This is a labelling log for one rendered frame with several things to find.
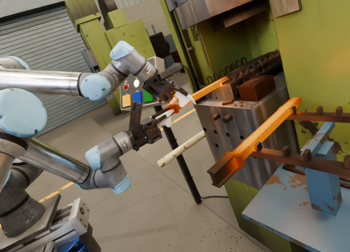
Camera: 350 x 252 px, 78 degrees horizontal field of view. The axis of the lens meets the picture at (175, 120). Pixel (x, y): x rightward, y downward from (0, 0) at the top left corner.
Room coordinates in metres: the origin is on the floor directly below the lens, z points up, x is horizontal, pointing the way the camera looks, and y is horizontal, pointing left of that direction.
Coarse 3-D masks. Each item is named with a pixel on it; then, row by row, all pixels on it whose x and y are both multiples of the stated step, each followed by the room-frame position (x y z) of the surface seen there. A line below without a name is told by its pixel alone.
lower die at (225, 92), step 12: (252, 60) 1.16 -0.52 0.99; (264, 60) 1.04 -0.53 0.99; (276, 60) 1.02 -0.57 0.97; (252, 72) 0.95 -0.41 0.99; (276, 72) 1.02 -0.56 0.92; (228, 84) 0.89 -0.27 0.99; (240, 84) 0.91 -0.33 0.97; (216, 96) 0.99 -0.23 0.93; (228, 96) 0.91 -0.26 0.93; (240, 96) 0.90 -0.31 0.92
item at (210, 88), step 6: (222, 78) 0.97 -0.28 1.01; (210, 84) 0.94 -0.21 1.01; (216, 84) 0.93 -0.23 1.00; (204, 90) 0.90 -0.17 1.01; (210, 90) 0.91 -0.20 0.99; (192, 96) 0.87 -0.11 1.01; (198, 96) 0.88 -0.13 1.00; (168, 108) 0.82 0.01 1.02; (174, 108) 0.82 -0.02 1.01; (180, 108) 0.84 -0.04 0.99; (156, 114) 0.81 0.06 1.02
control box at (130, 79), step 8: (152, 64) 1.33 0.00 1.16; (160, 64) 1.34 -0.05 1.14; (128, 80) 1.44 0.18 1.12; (120, 88) 1.48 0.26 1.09; (128, 88) 1.42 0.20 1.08; (136, 88) 1.37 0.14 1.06; (120, 96) 1.46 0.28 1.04; (144, 104) 1.29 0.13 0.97; (152, 104) 1.26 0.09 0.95; (160, 104) 1.27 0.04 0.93
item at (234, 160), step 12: (288, 108) 0.60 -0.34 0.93; (276, 120) 0.56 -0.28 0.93; (264, 132) 0.53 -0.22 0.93; (240, 144) 0.52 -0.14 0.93; (252, 144) 0.50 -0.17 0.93; (228, 156) 0.47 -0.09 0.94; (240, 156) 0.46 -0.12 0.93; (216, 168) 0.44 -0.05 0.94; (228, 168) 0.46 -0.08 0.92; (216, 180) 0.43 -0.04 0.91
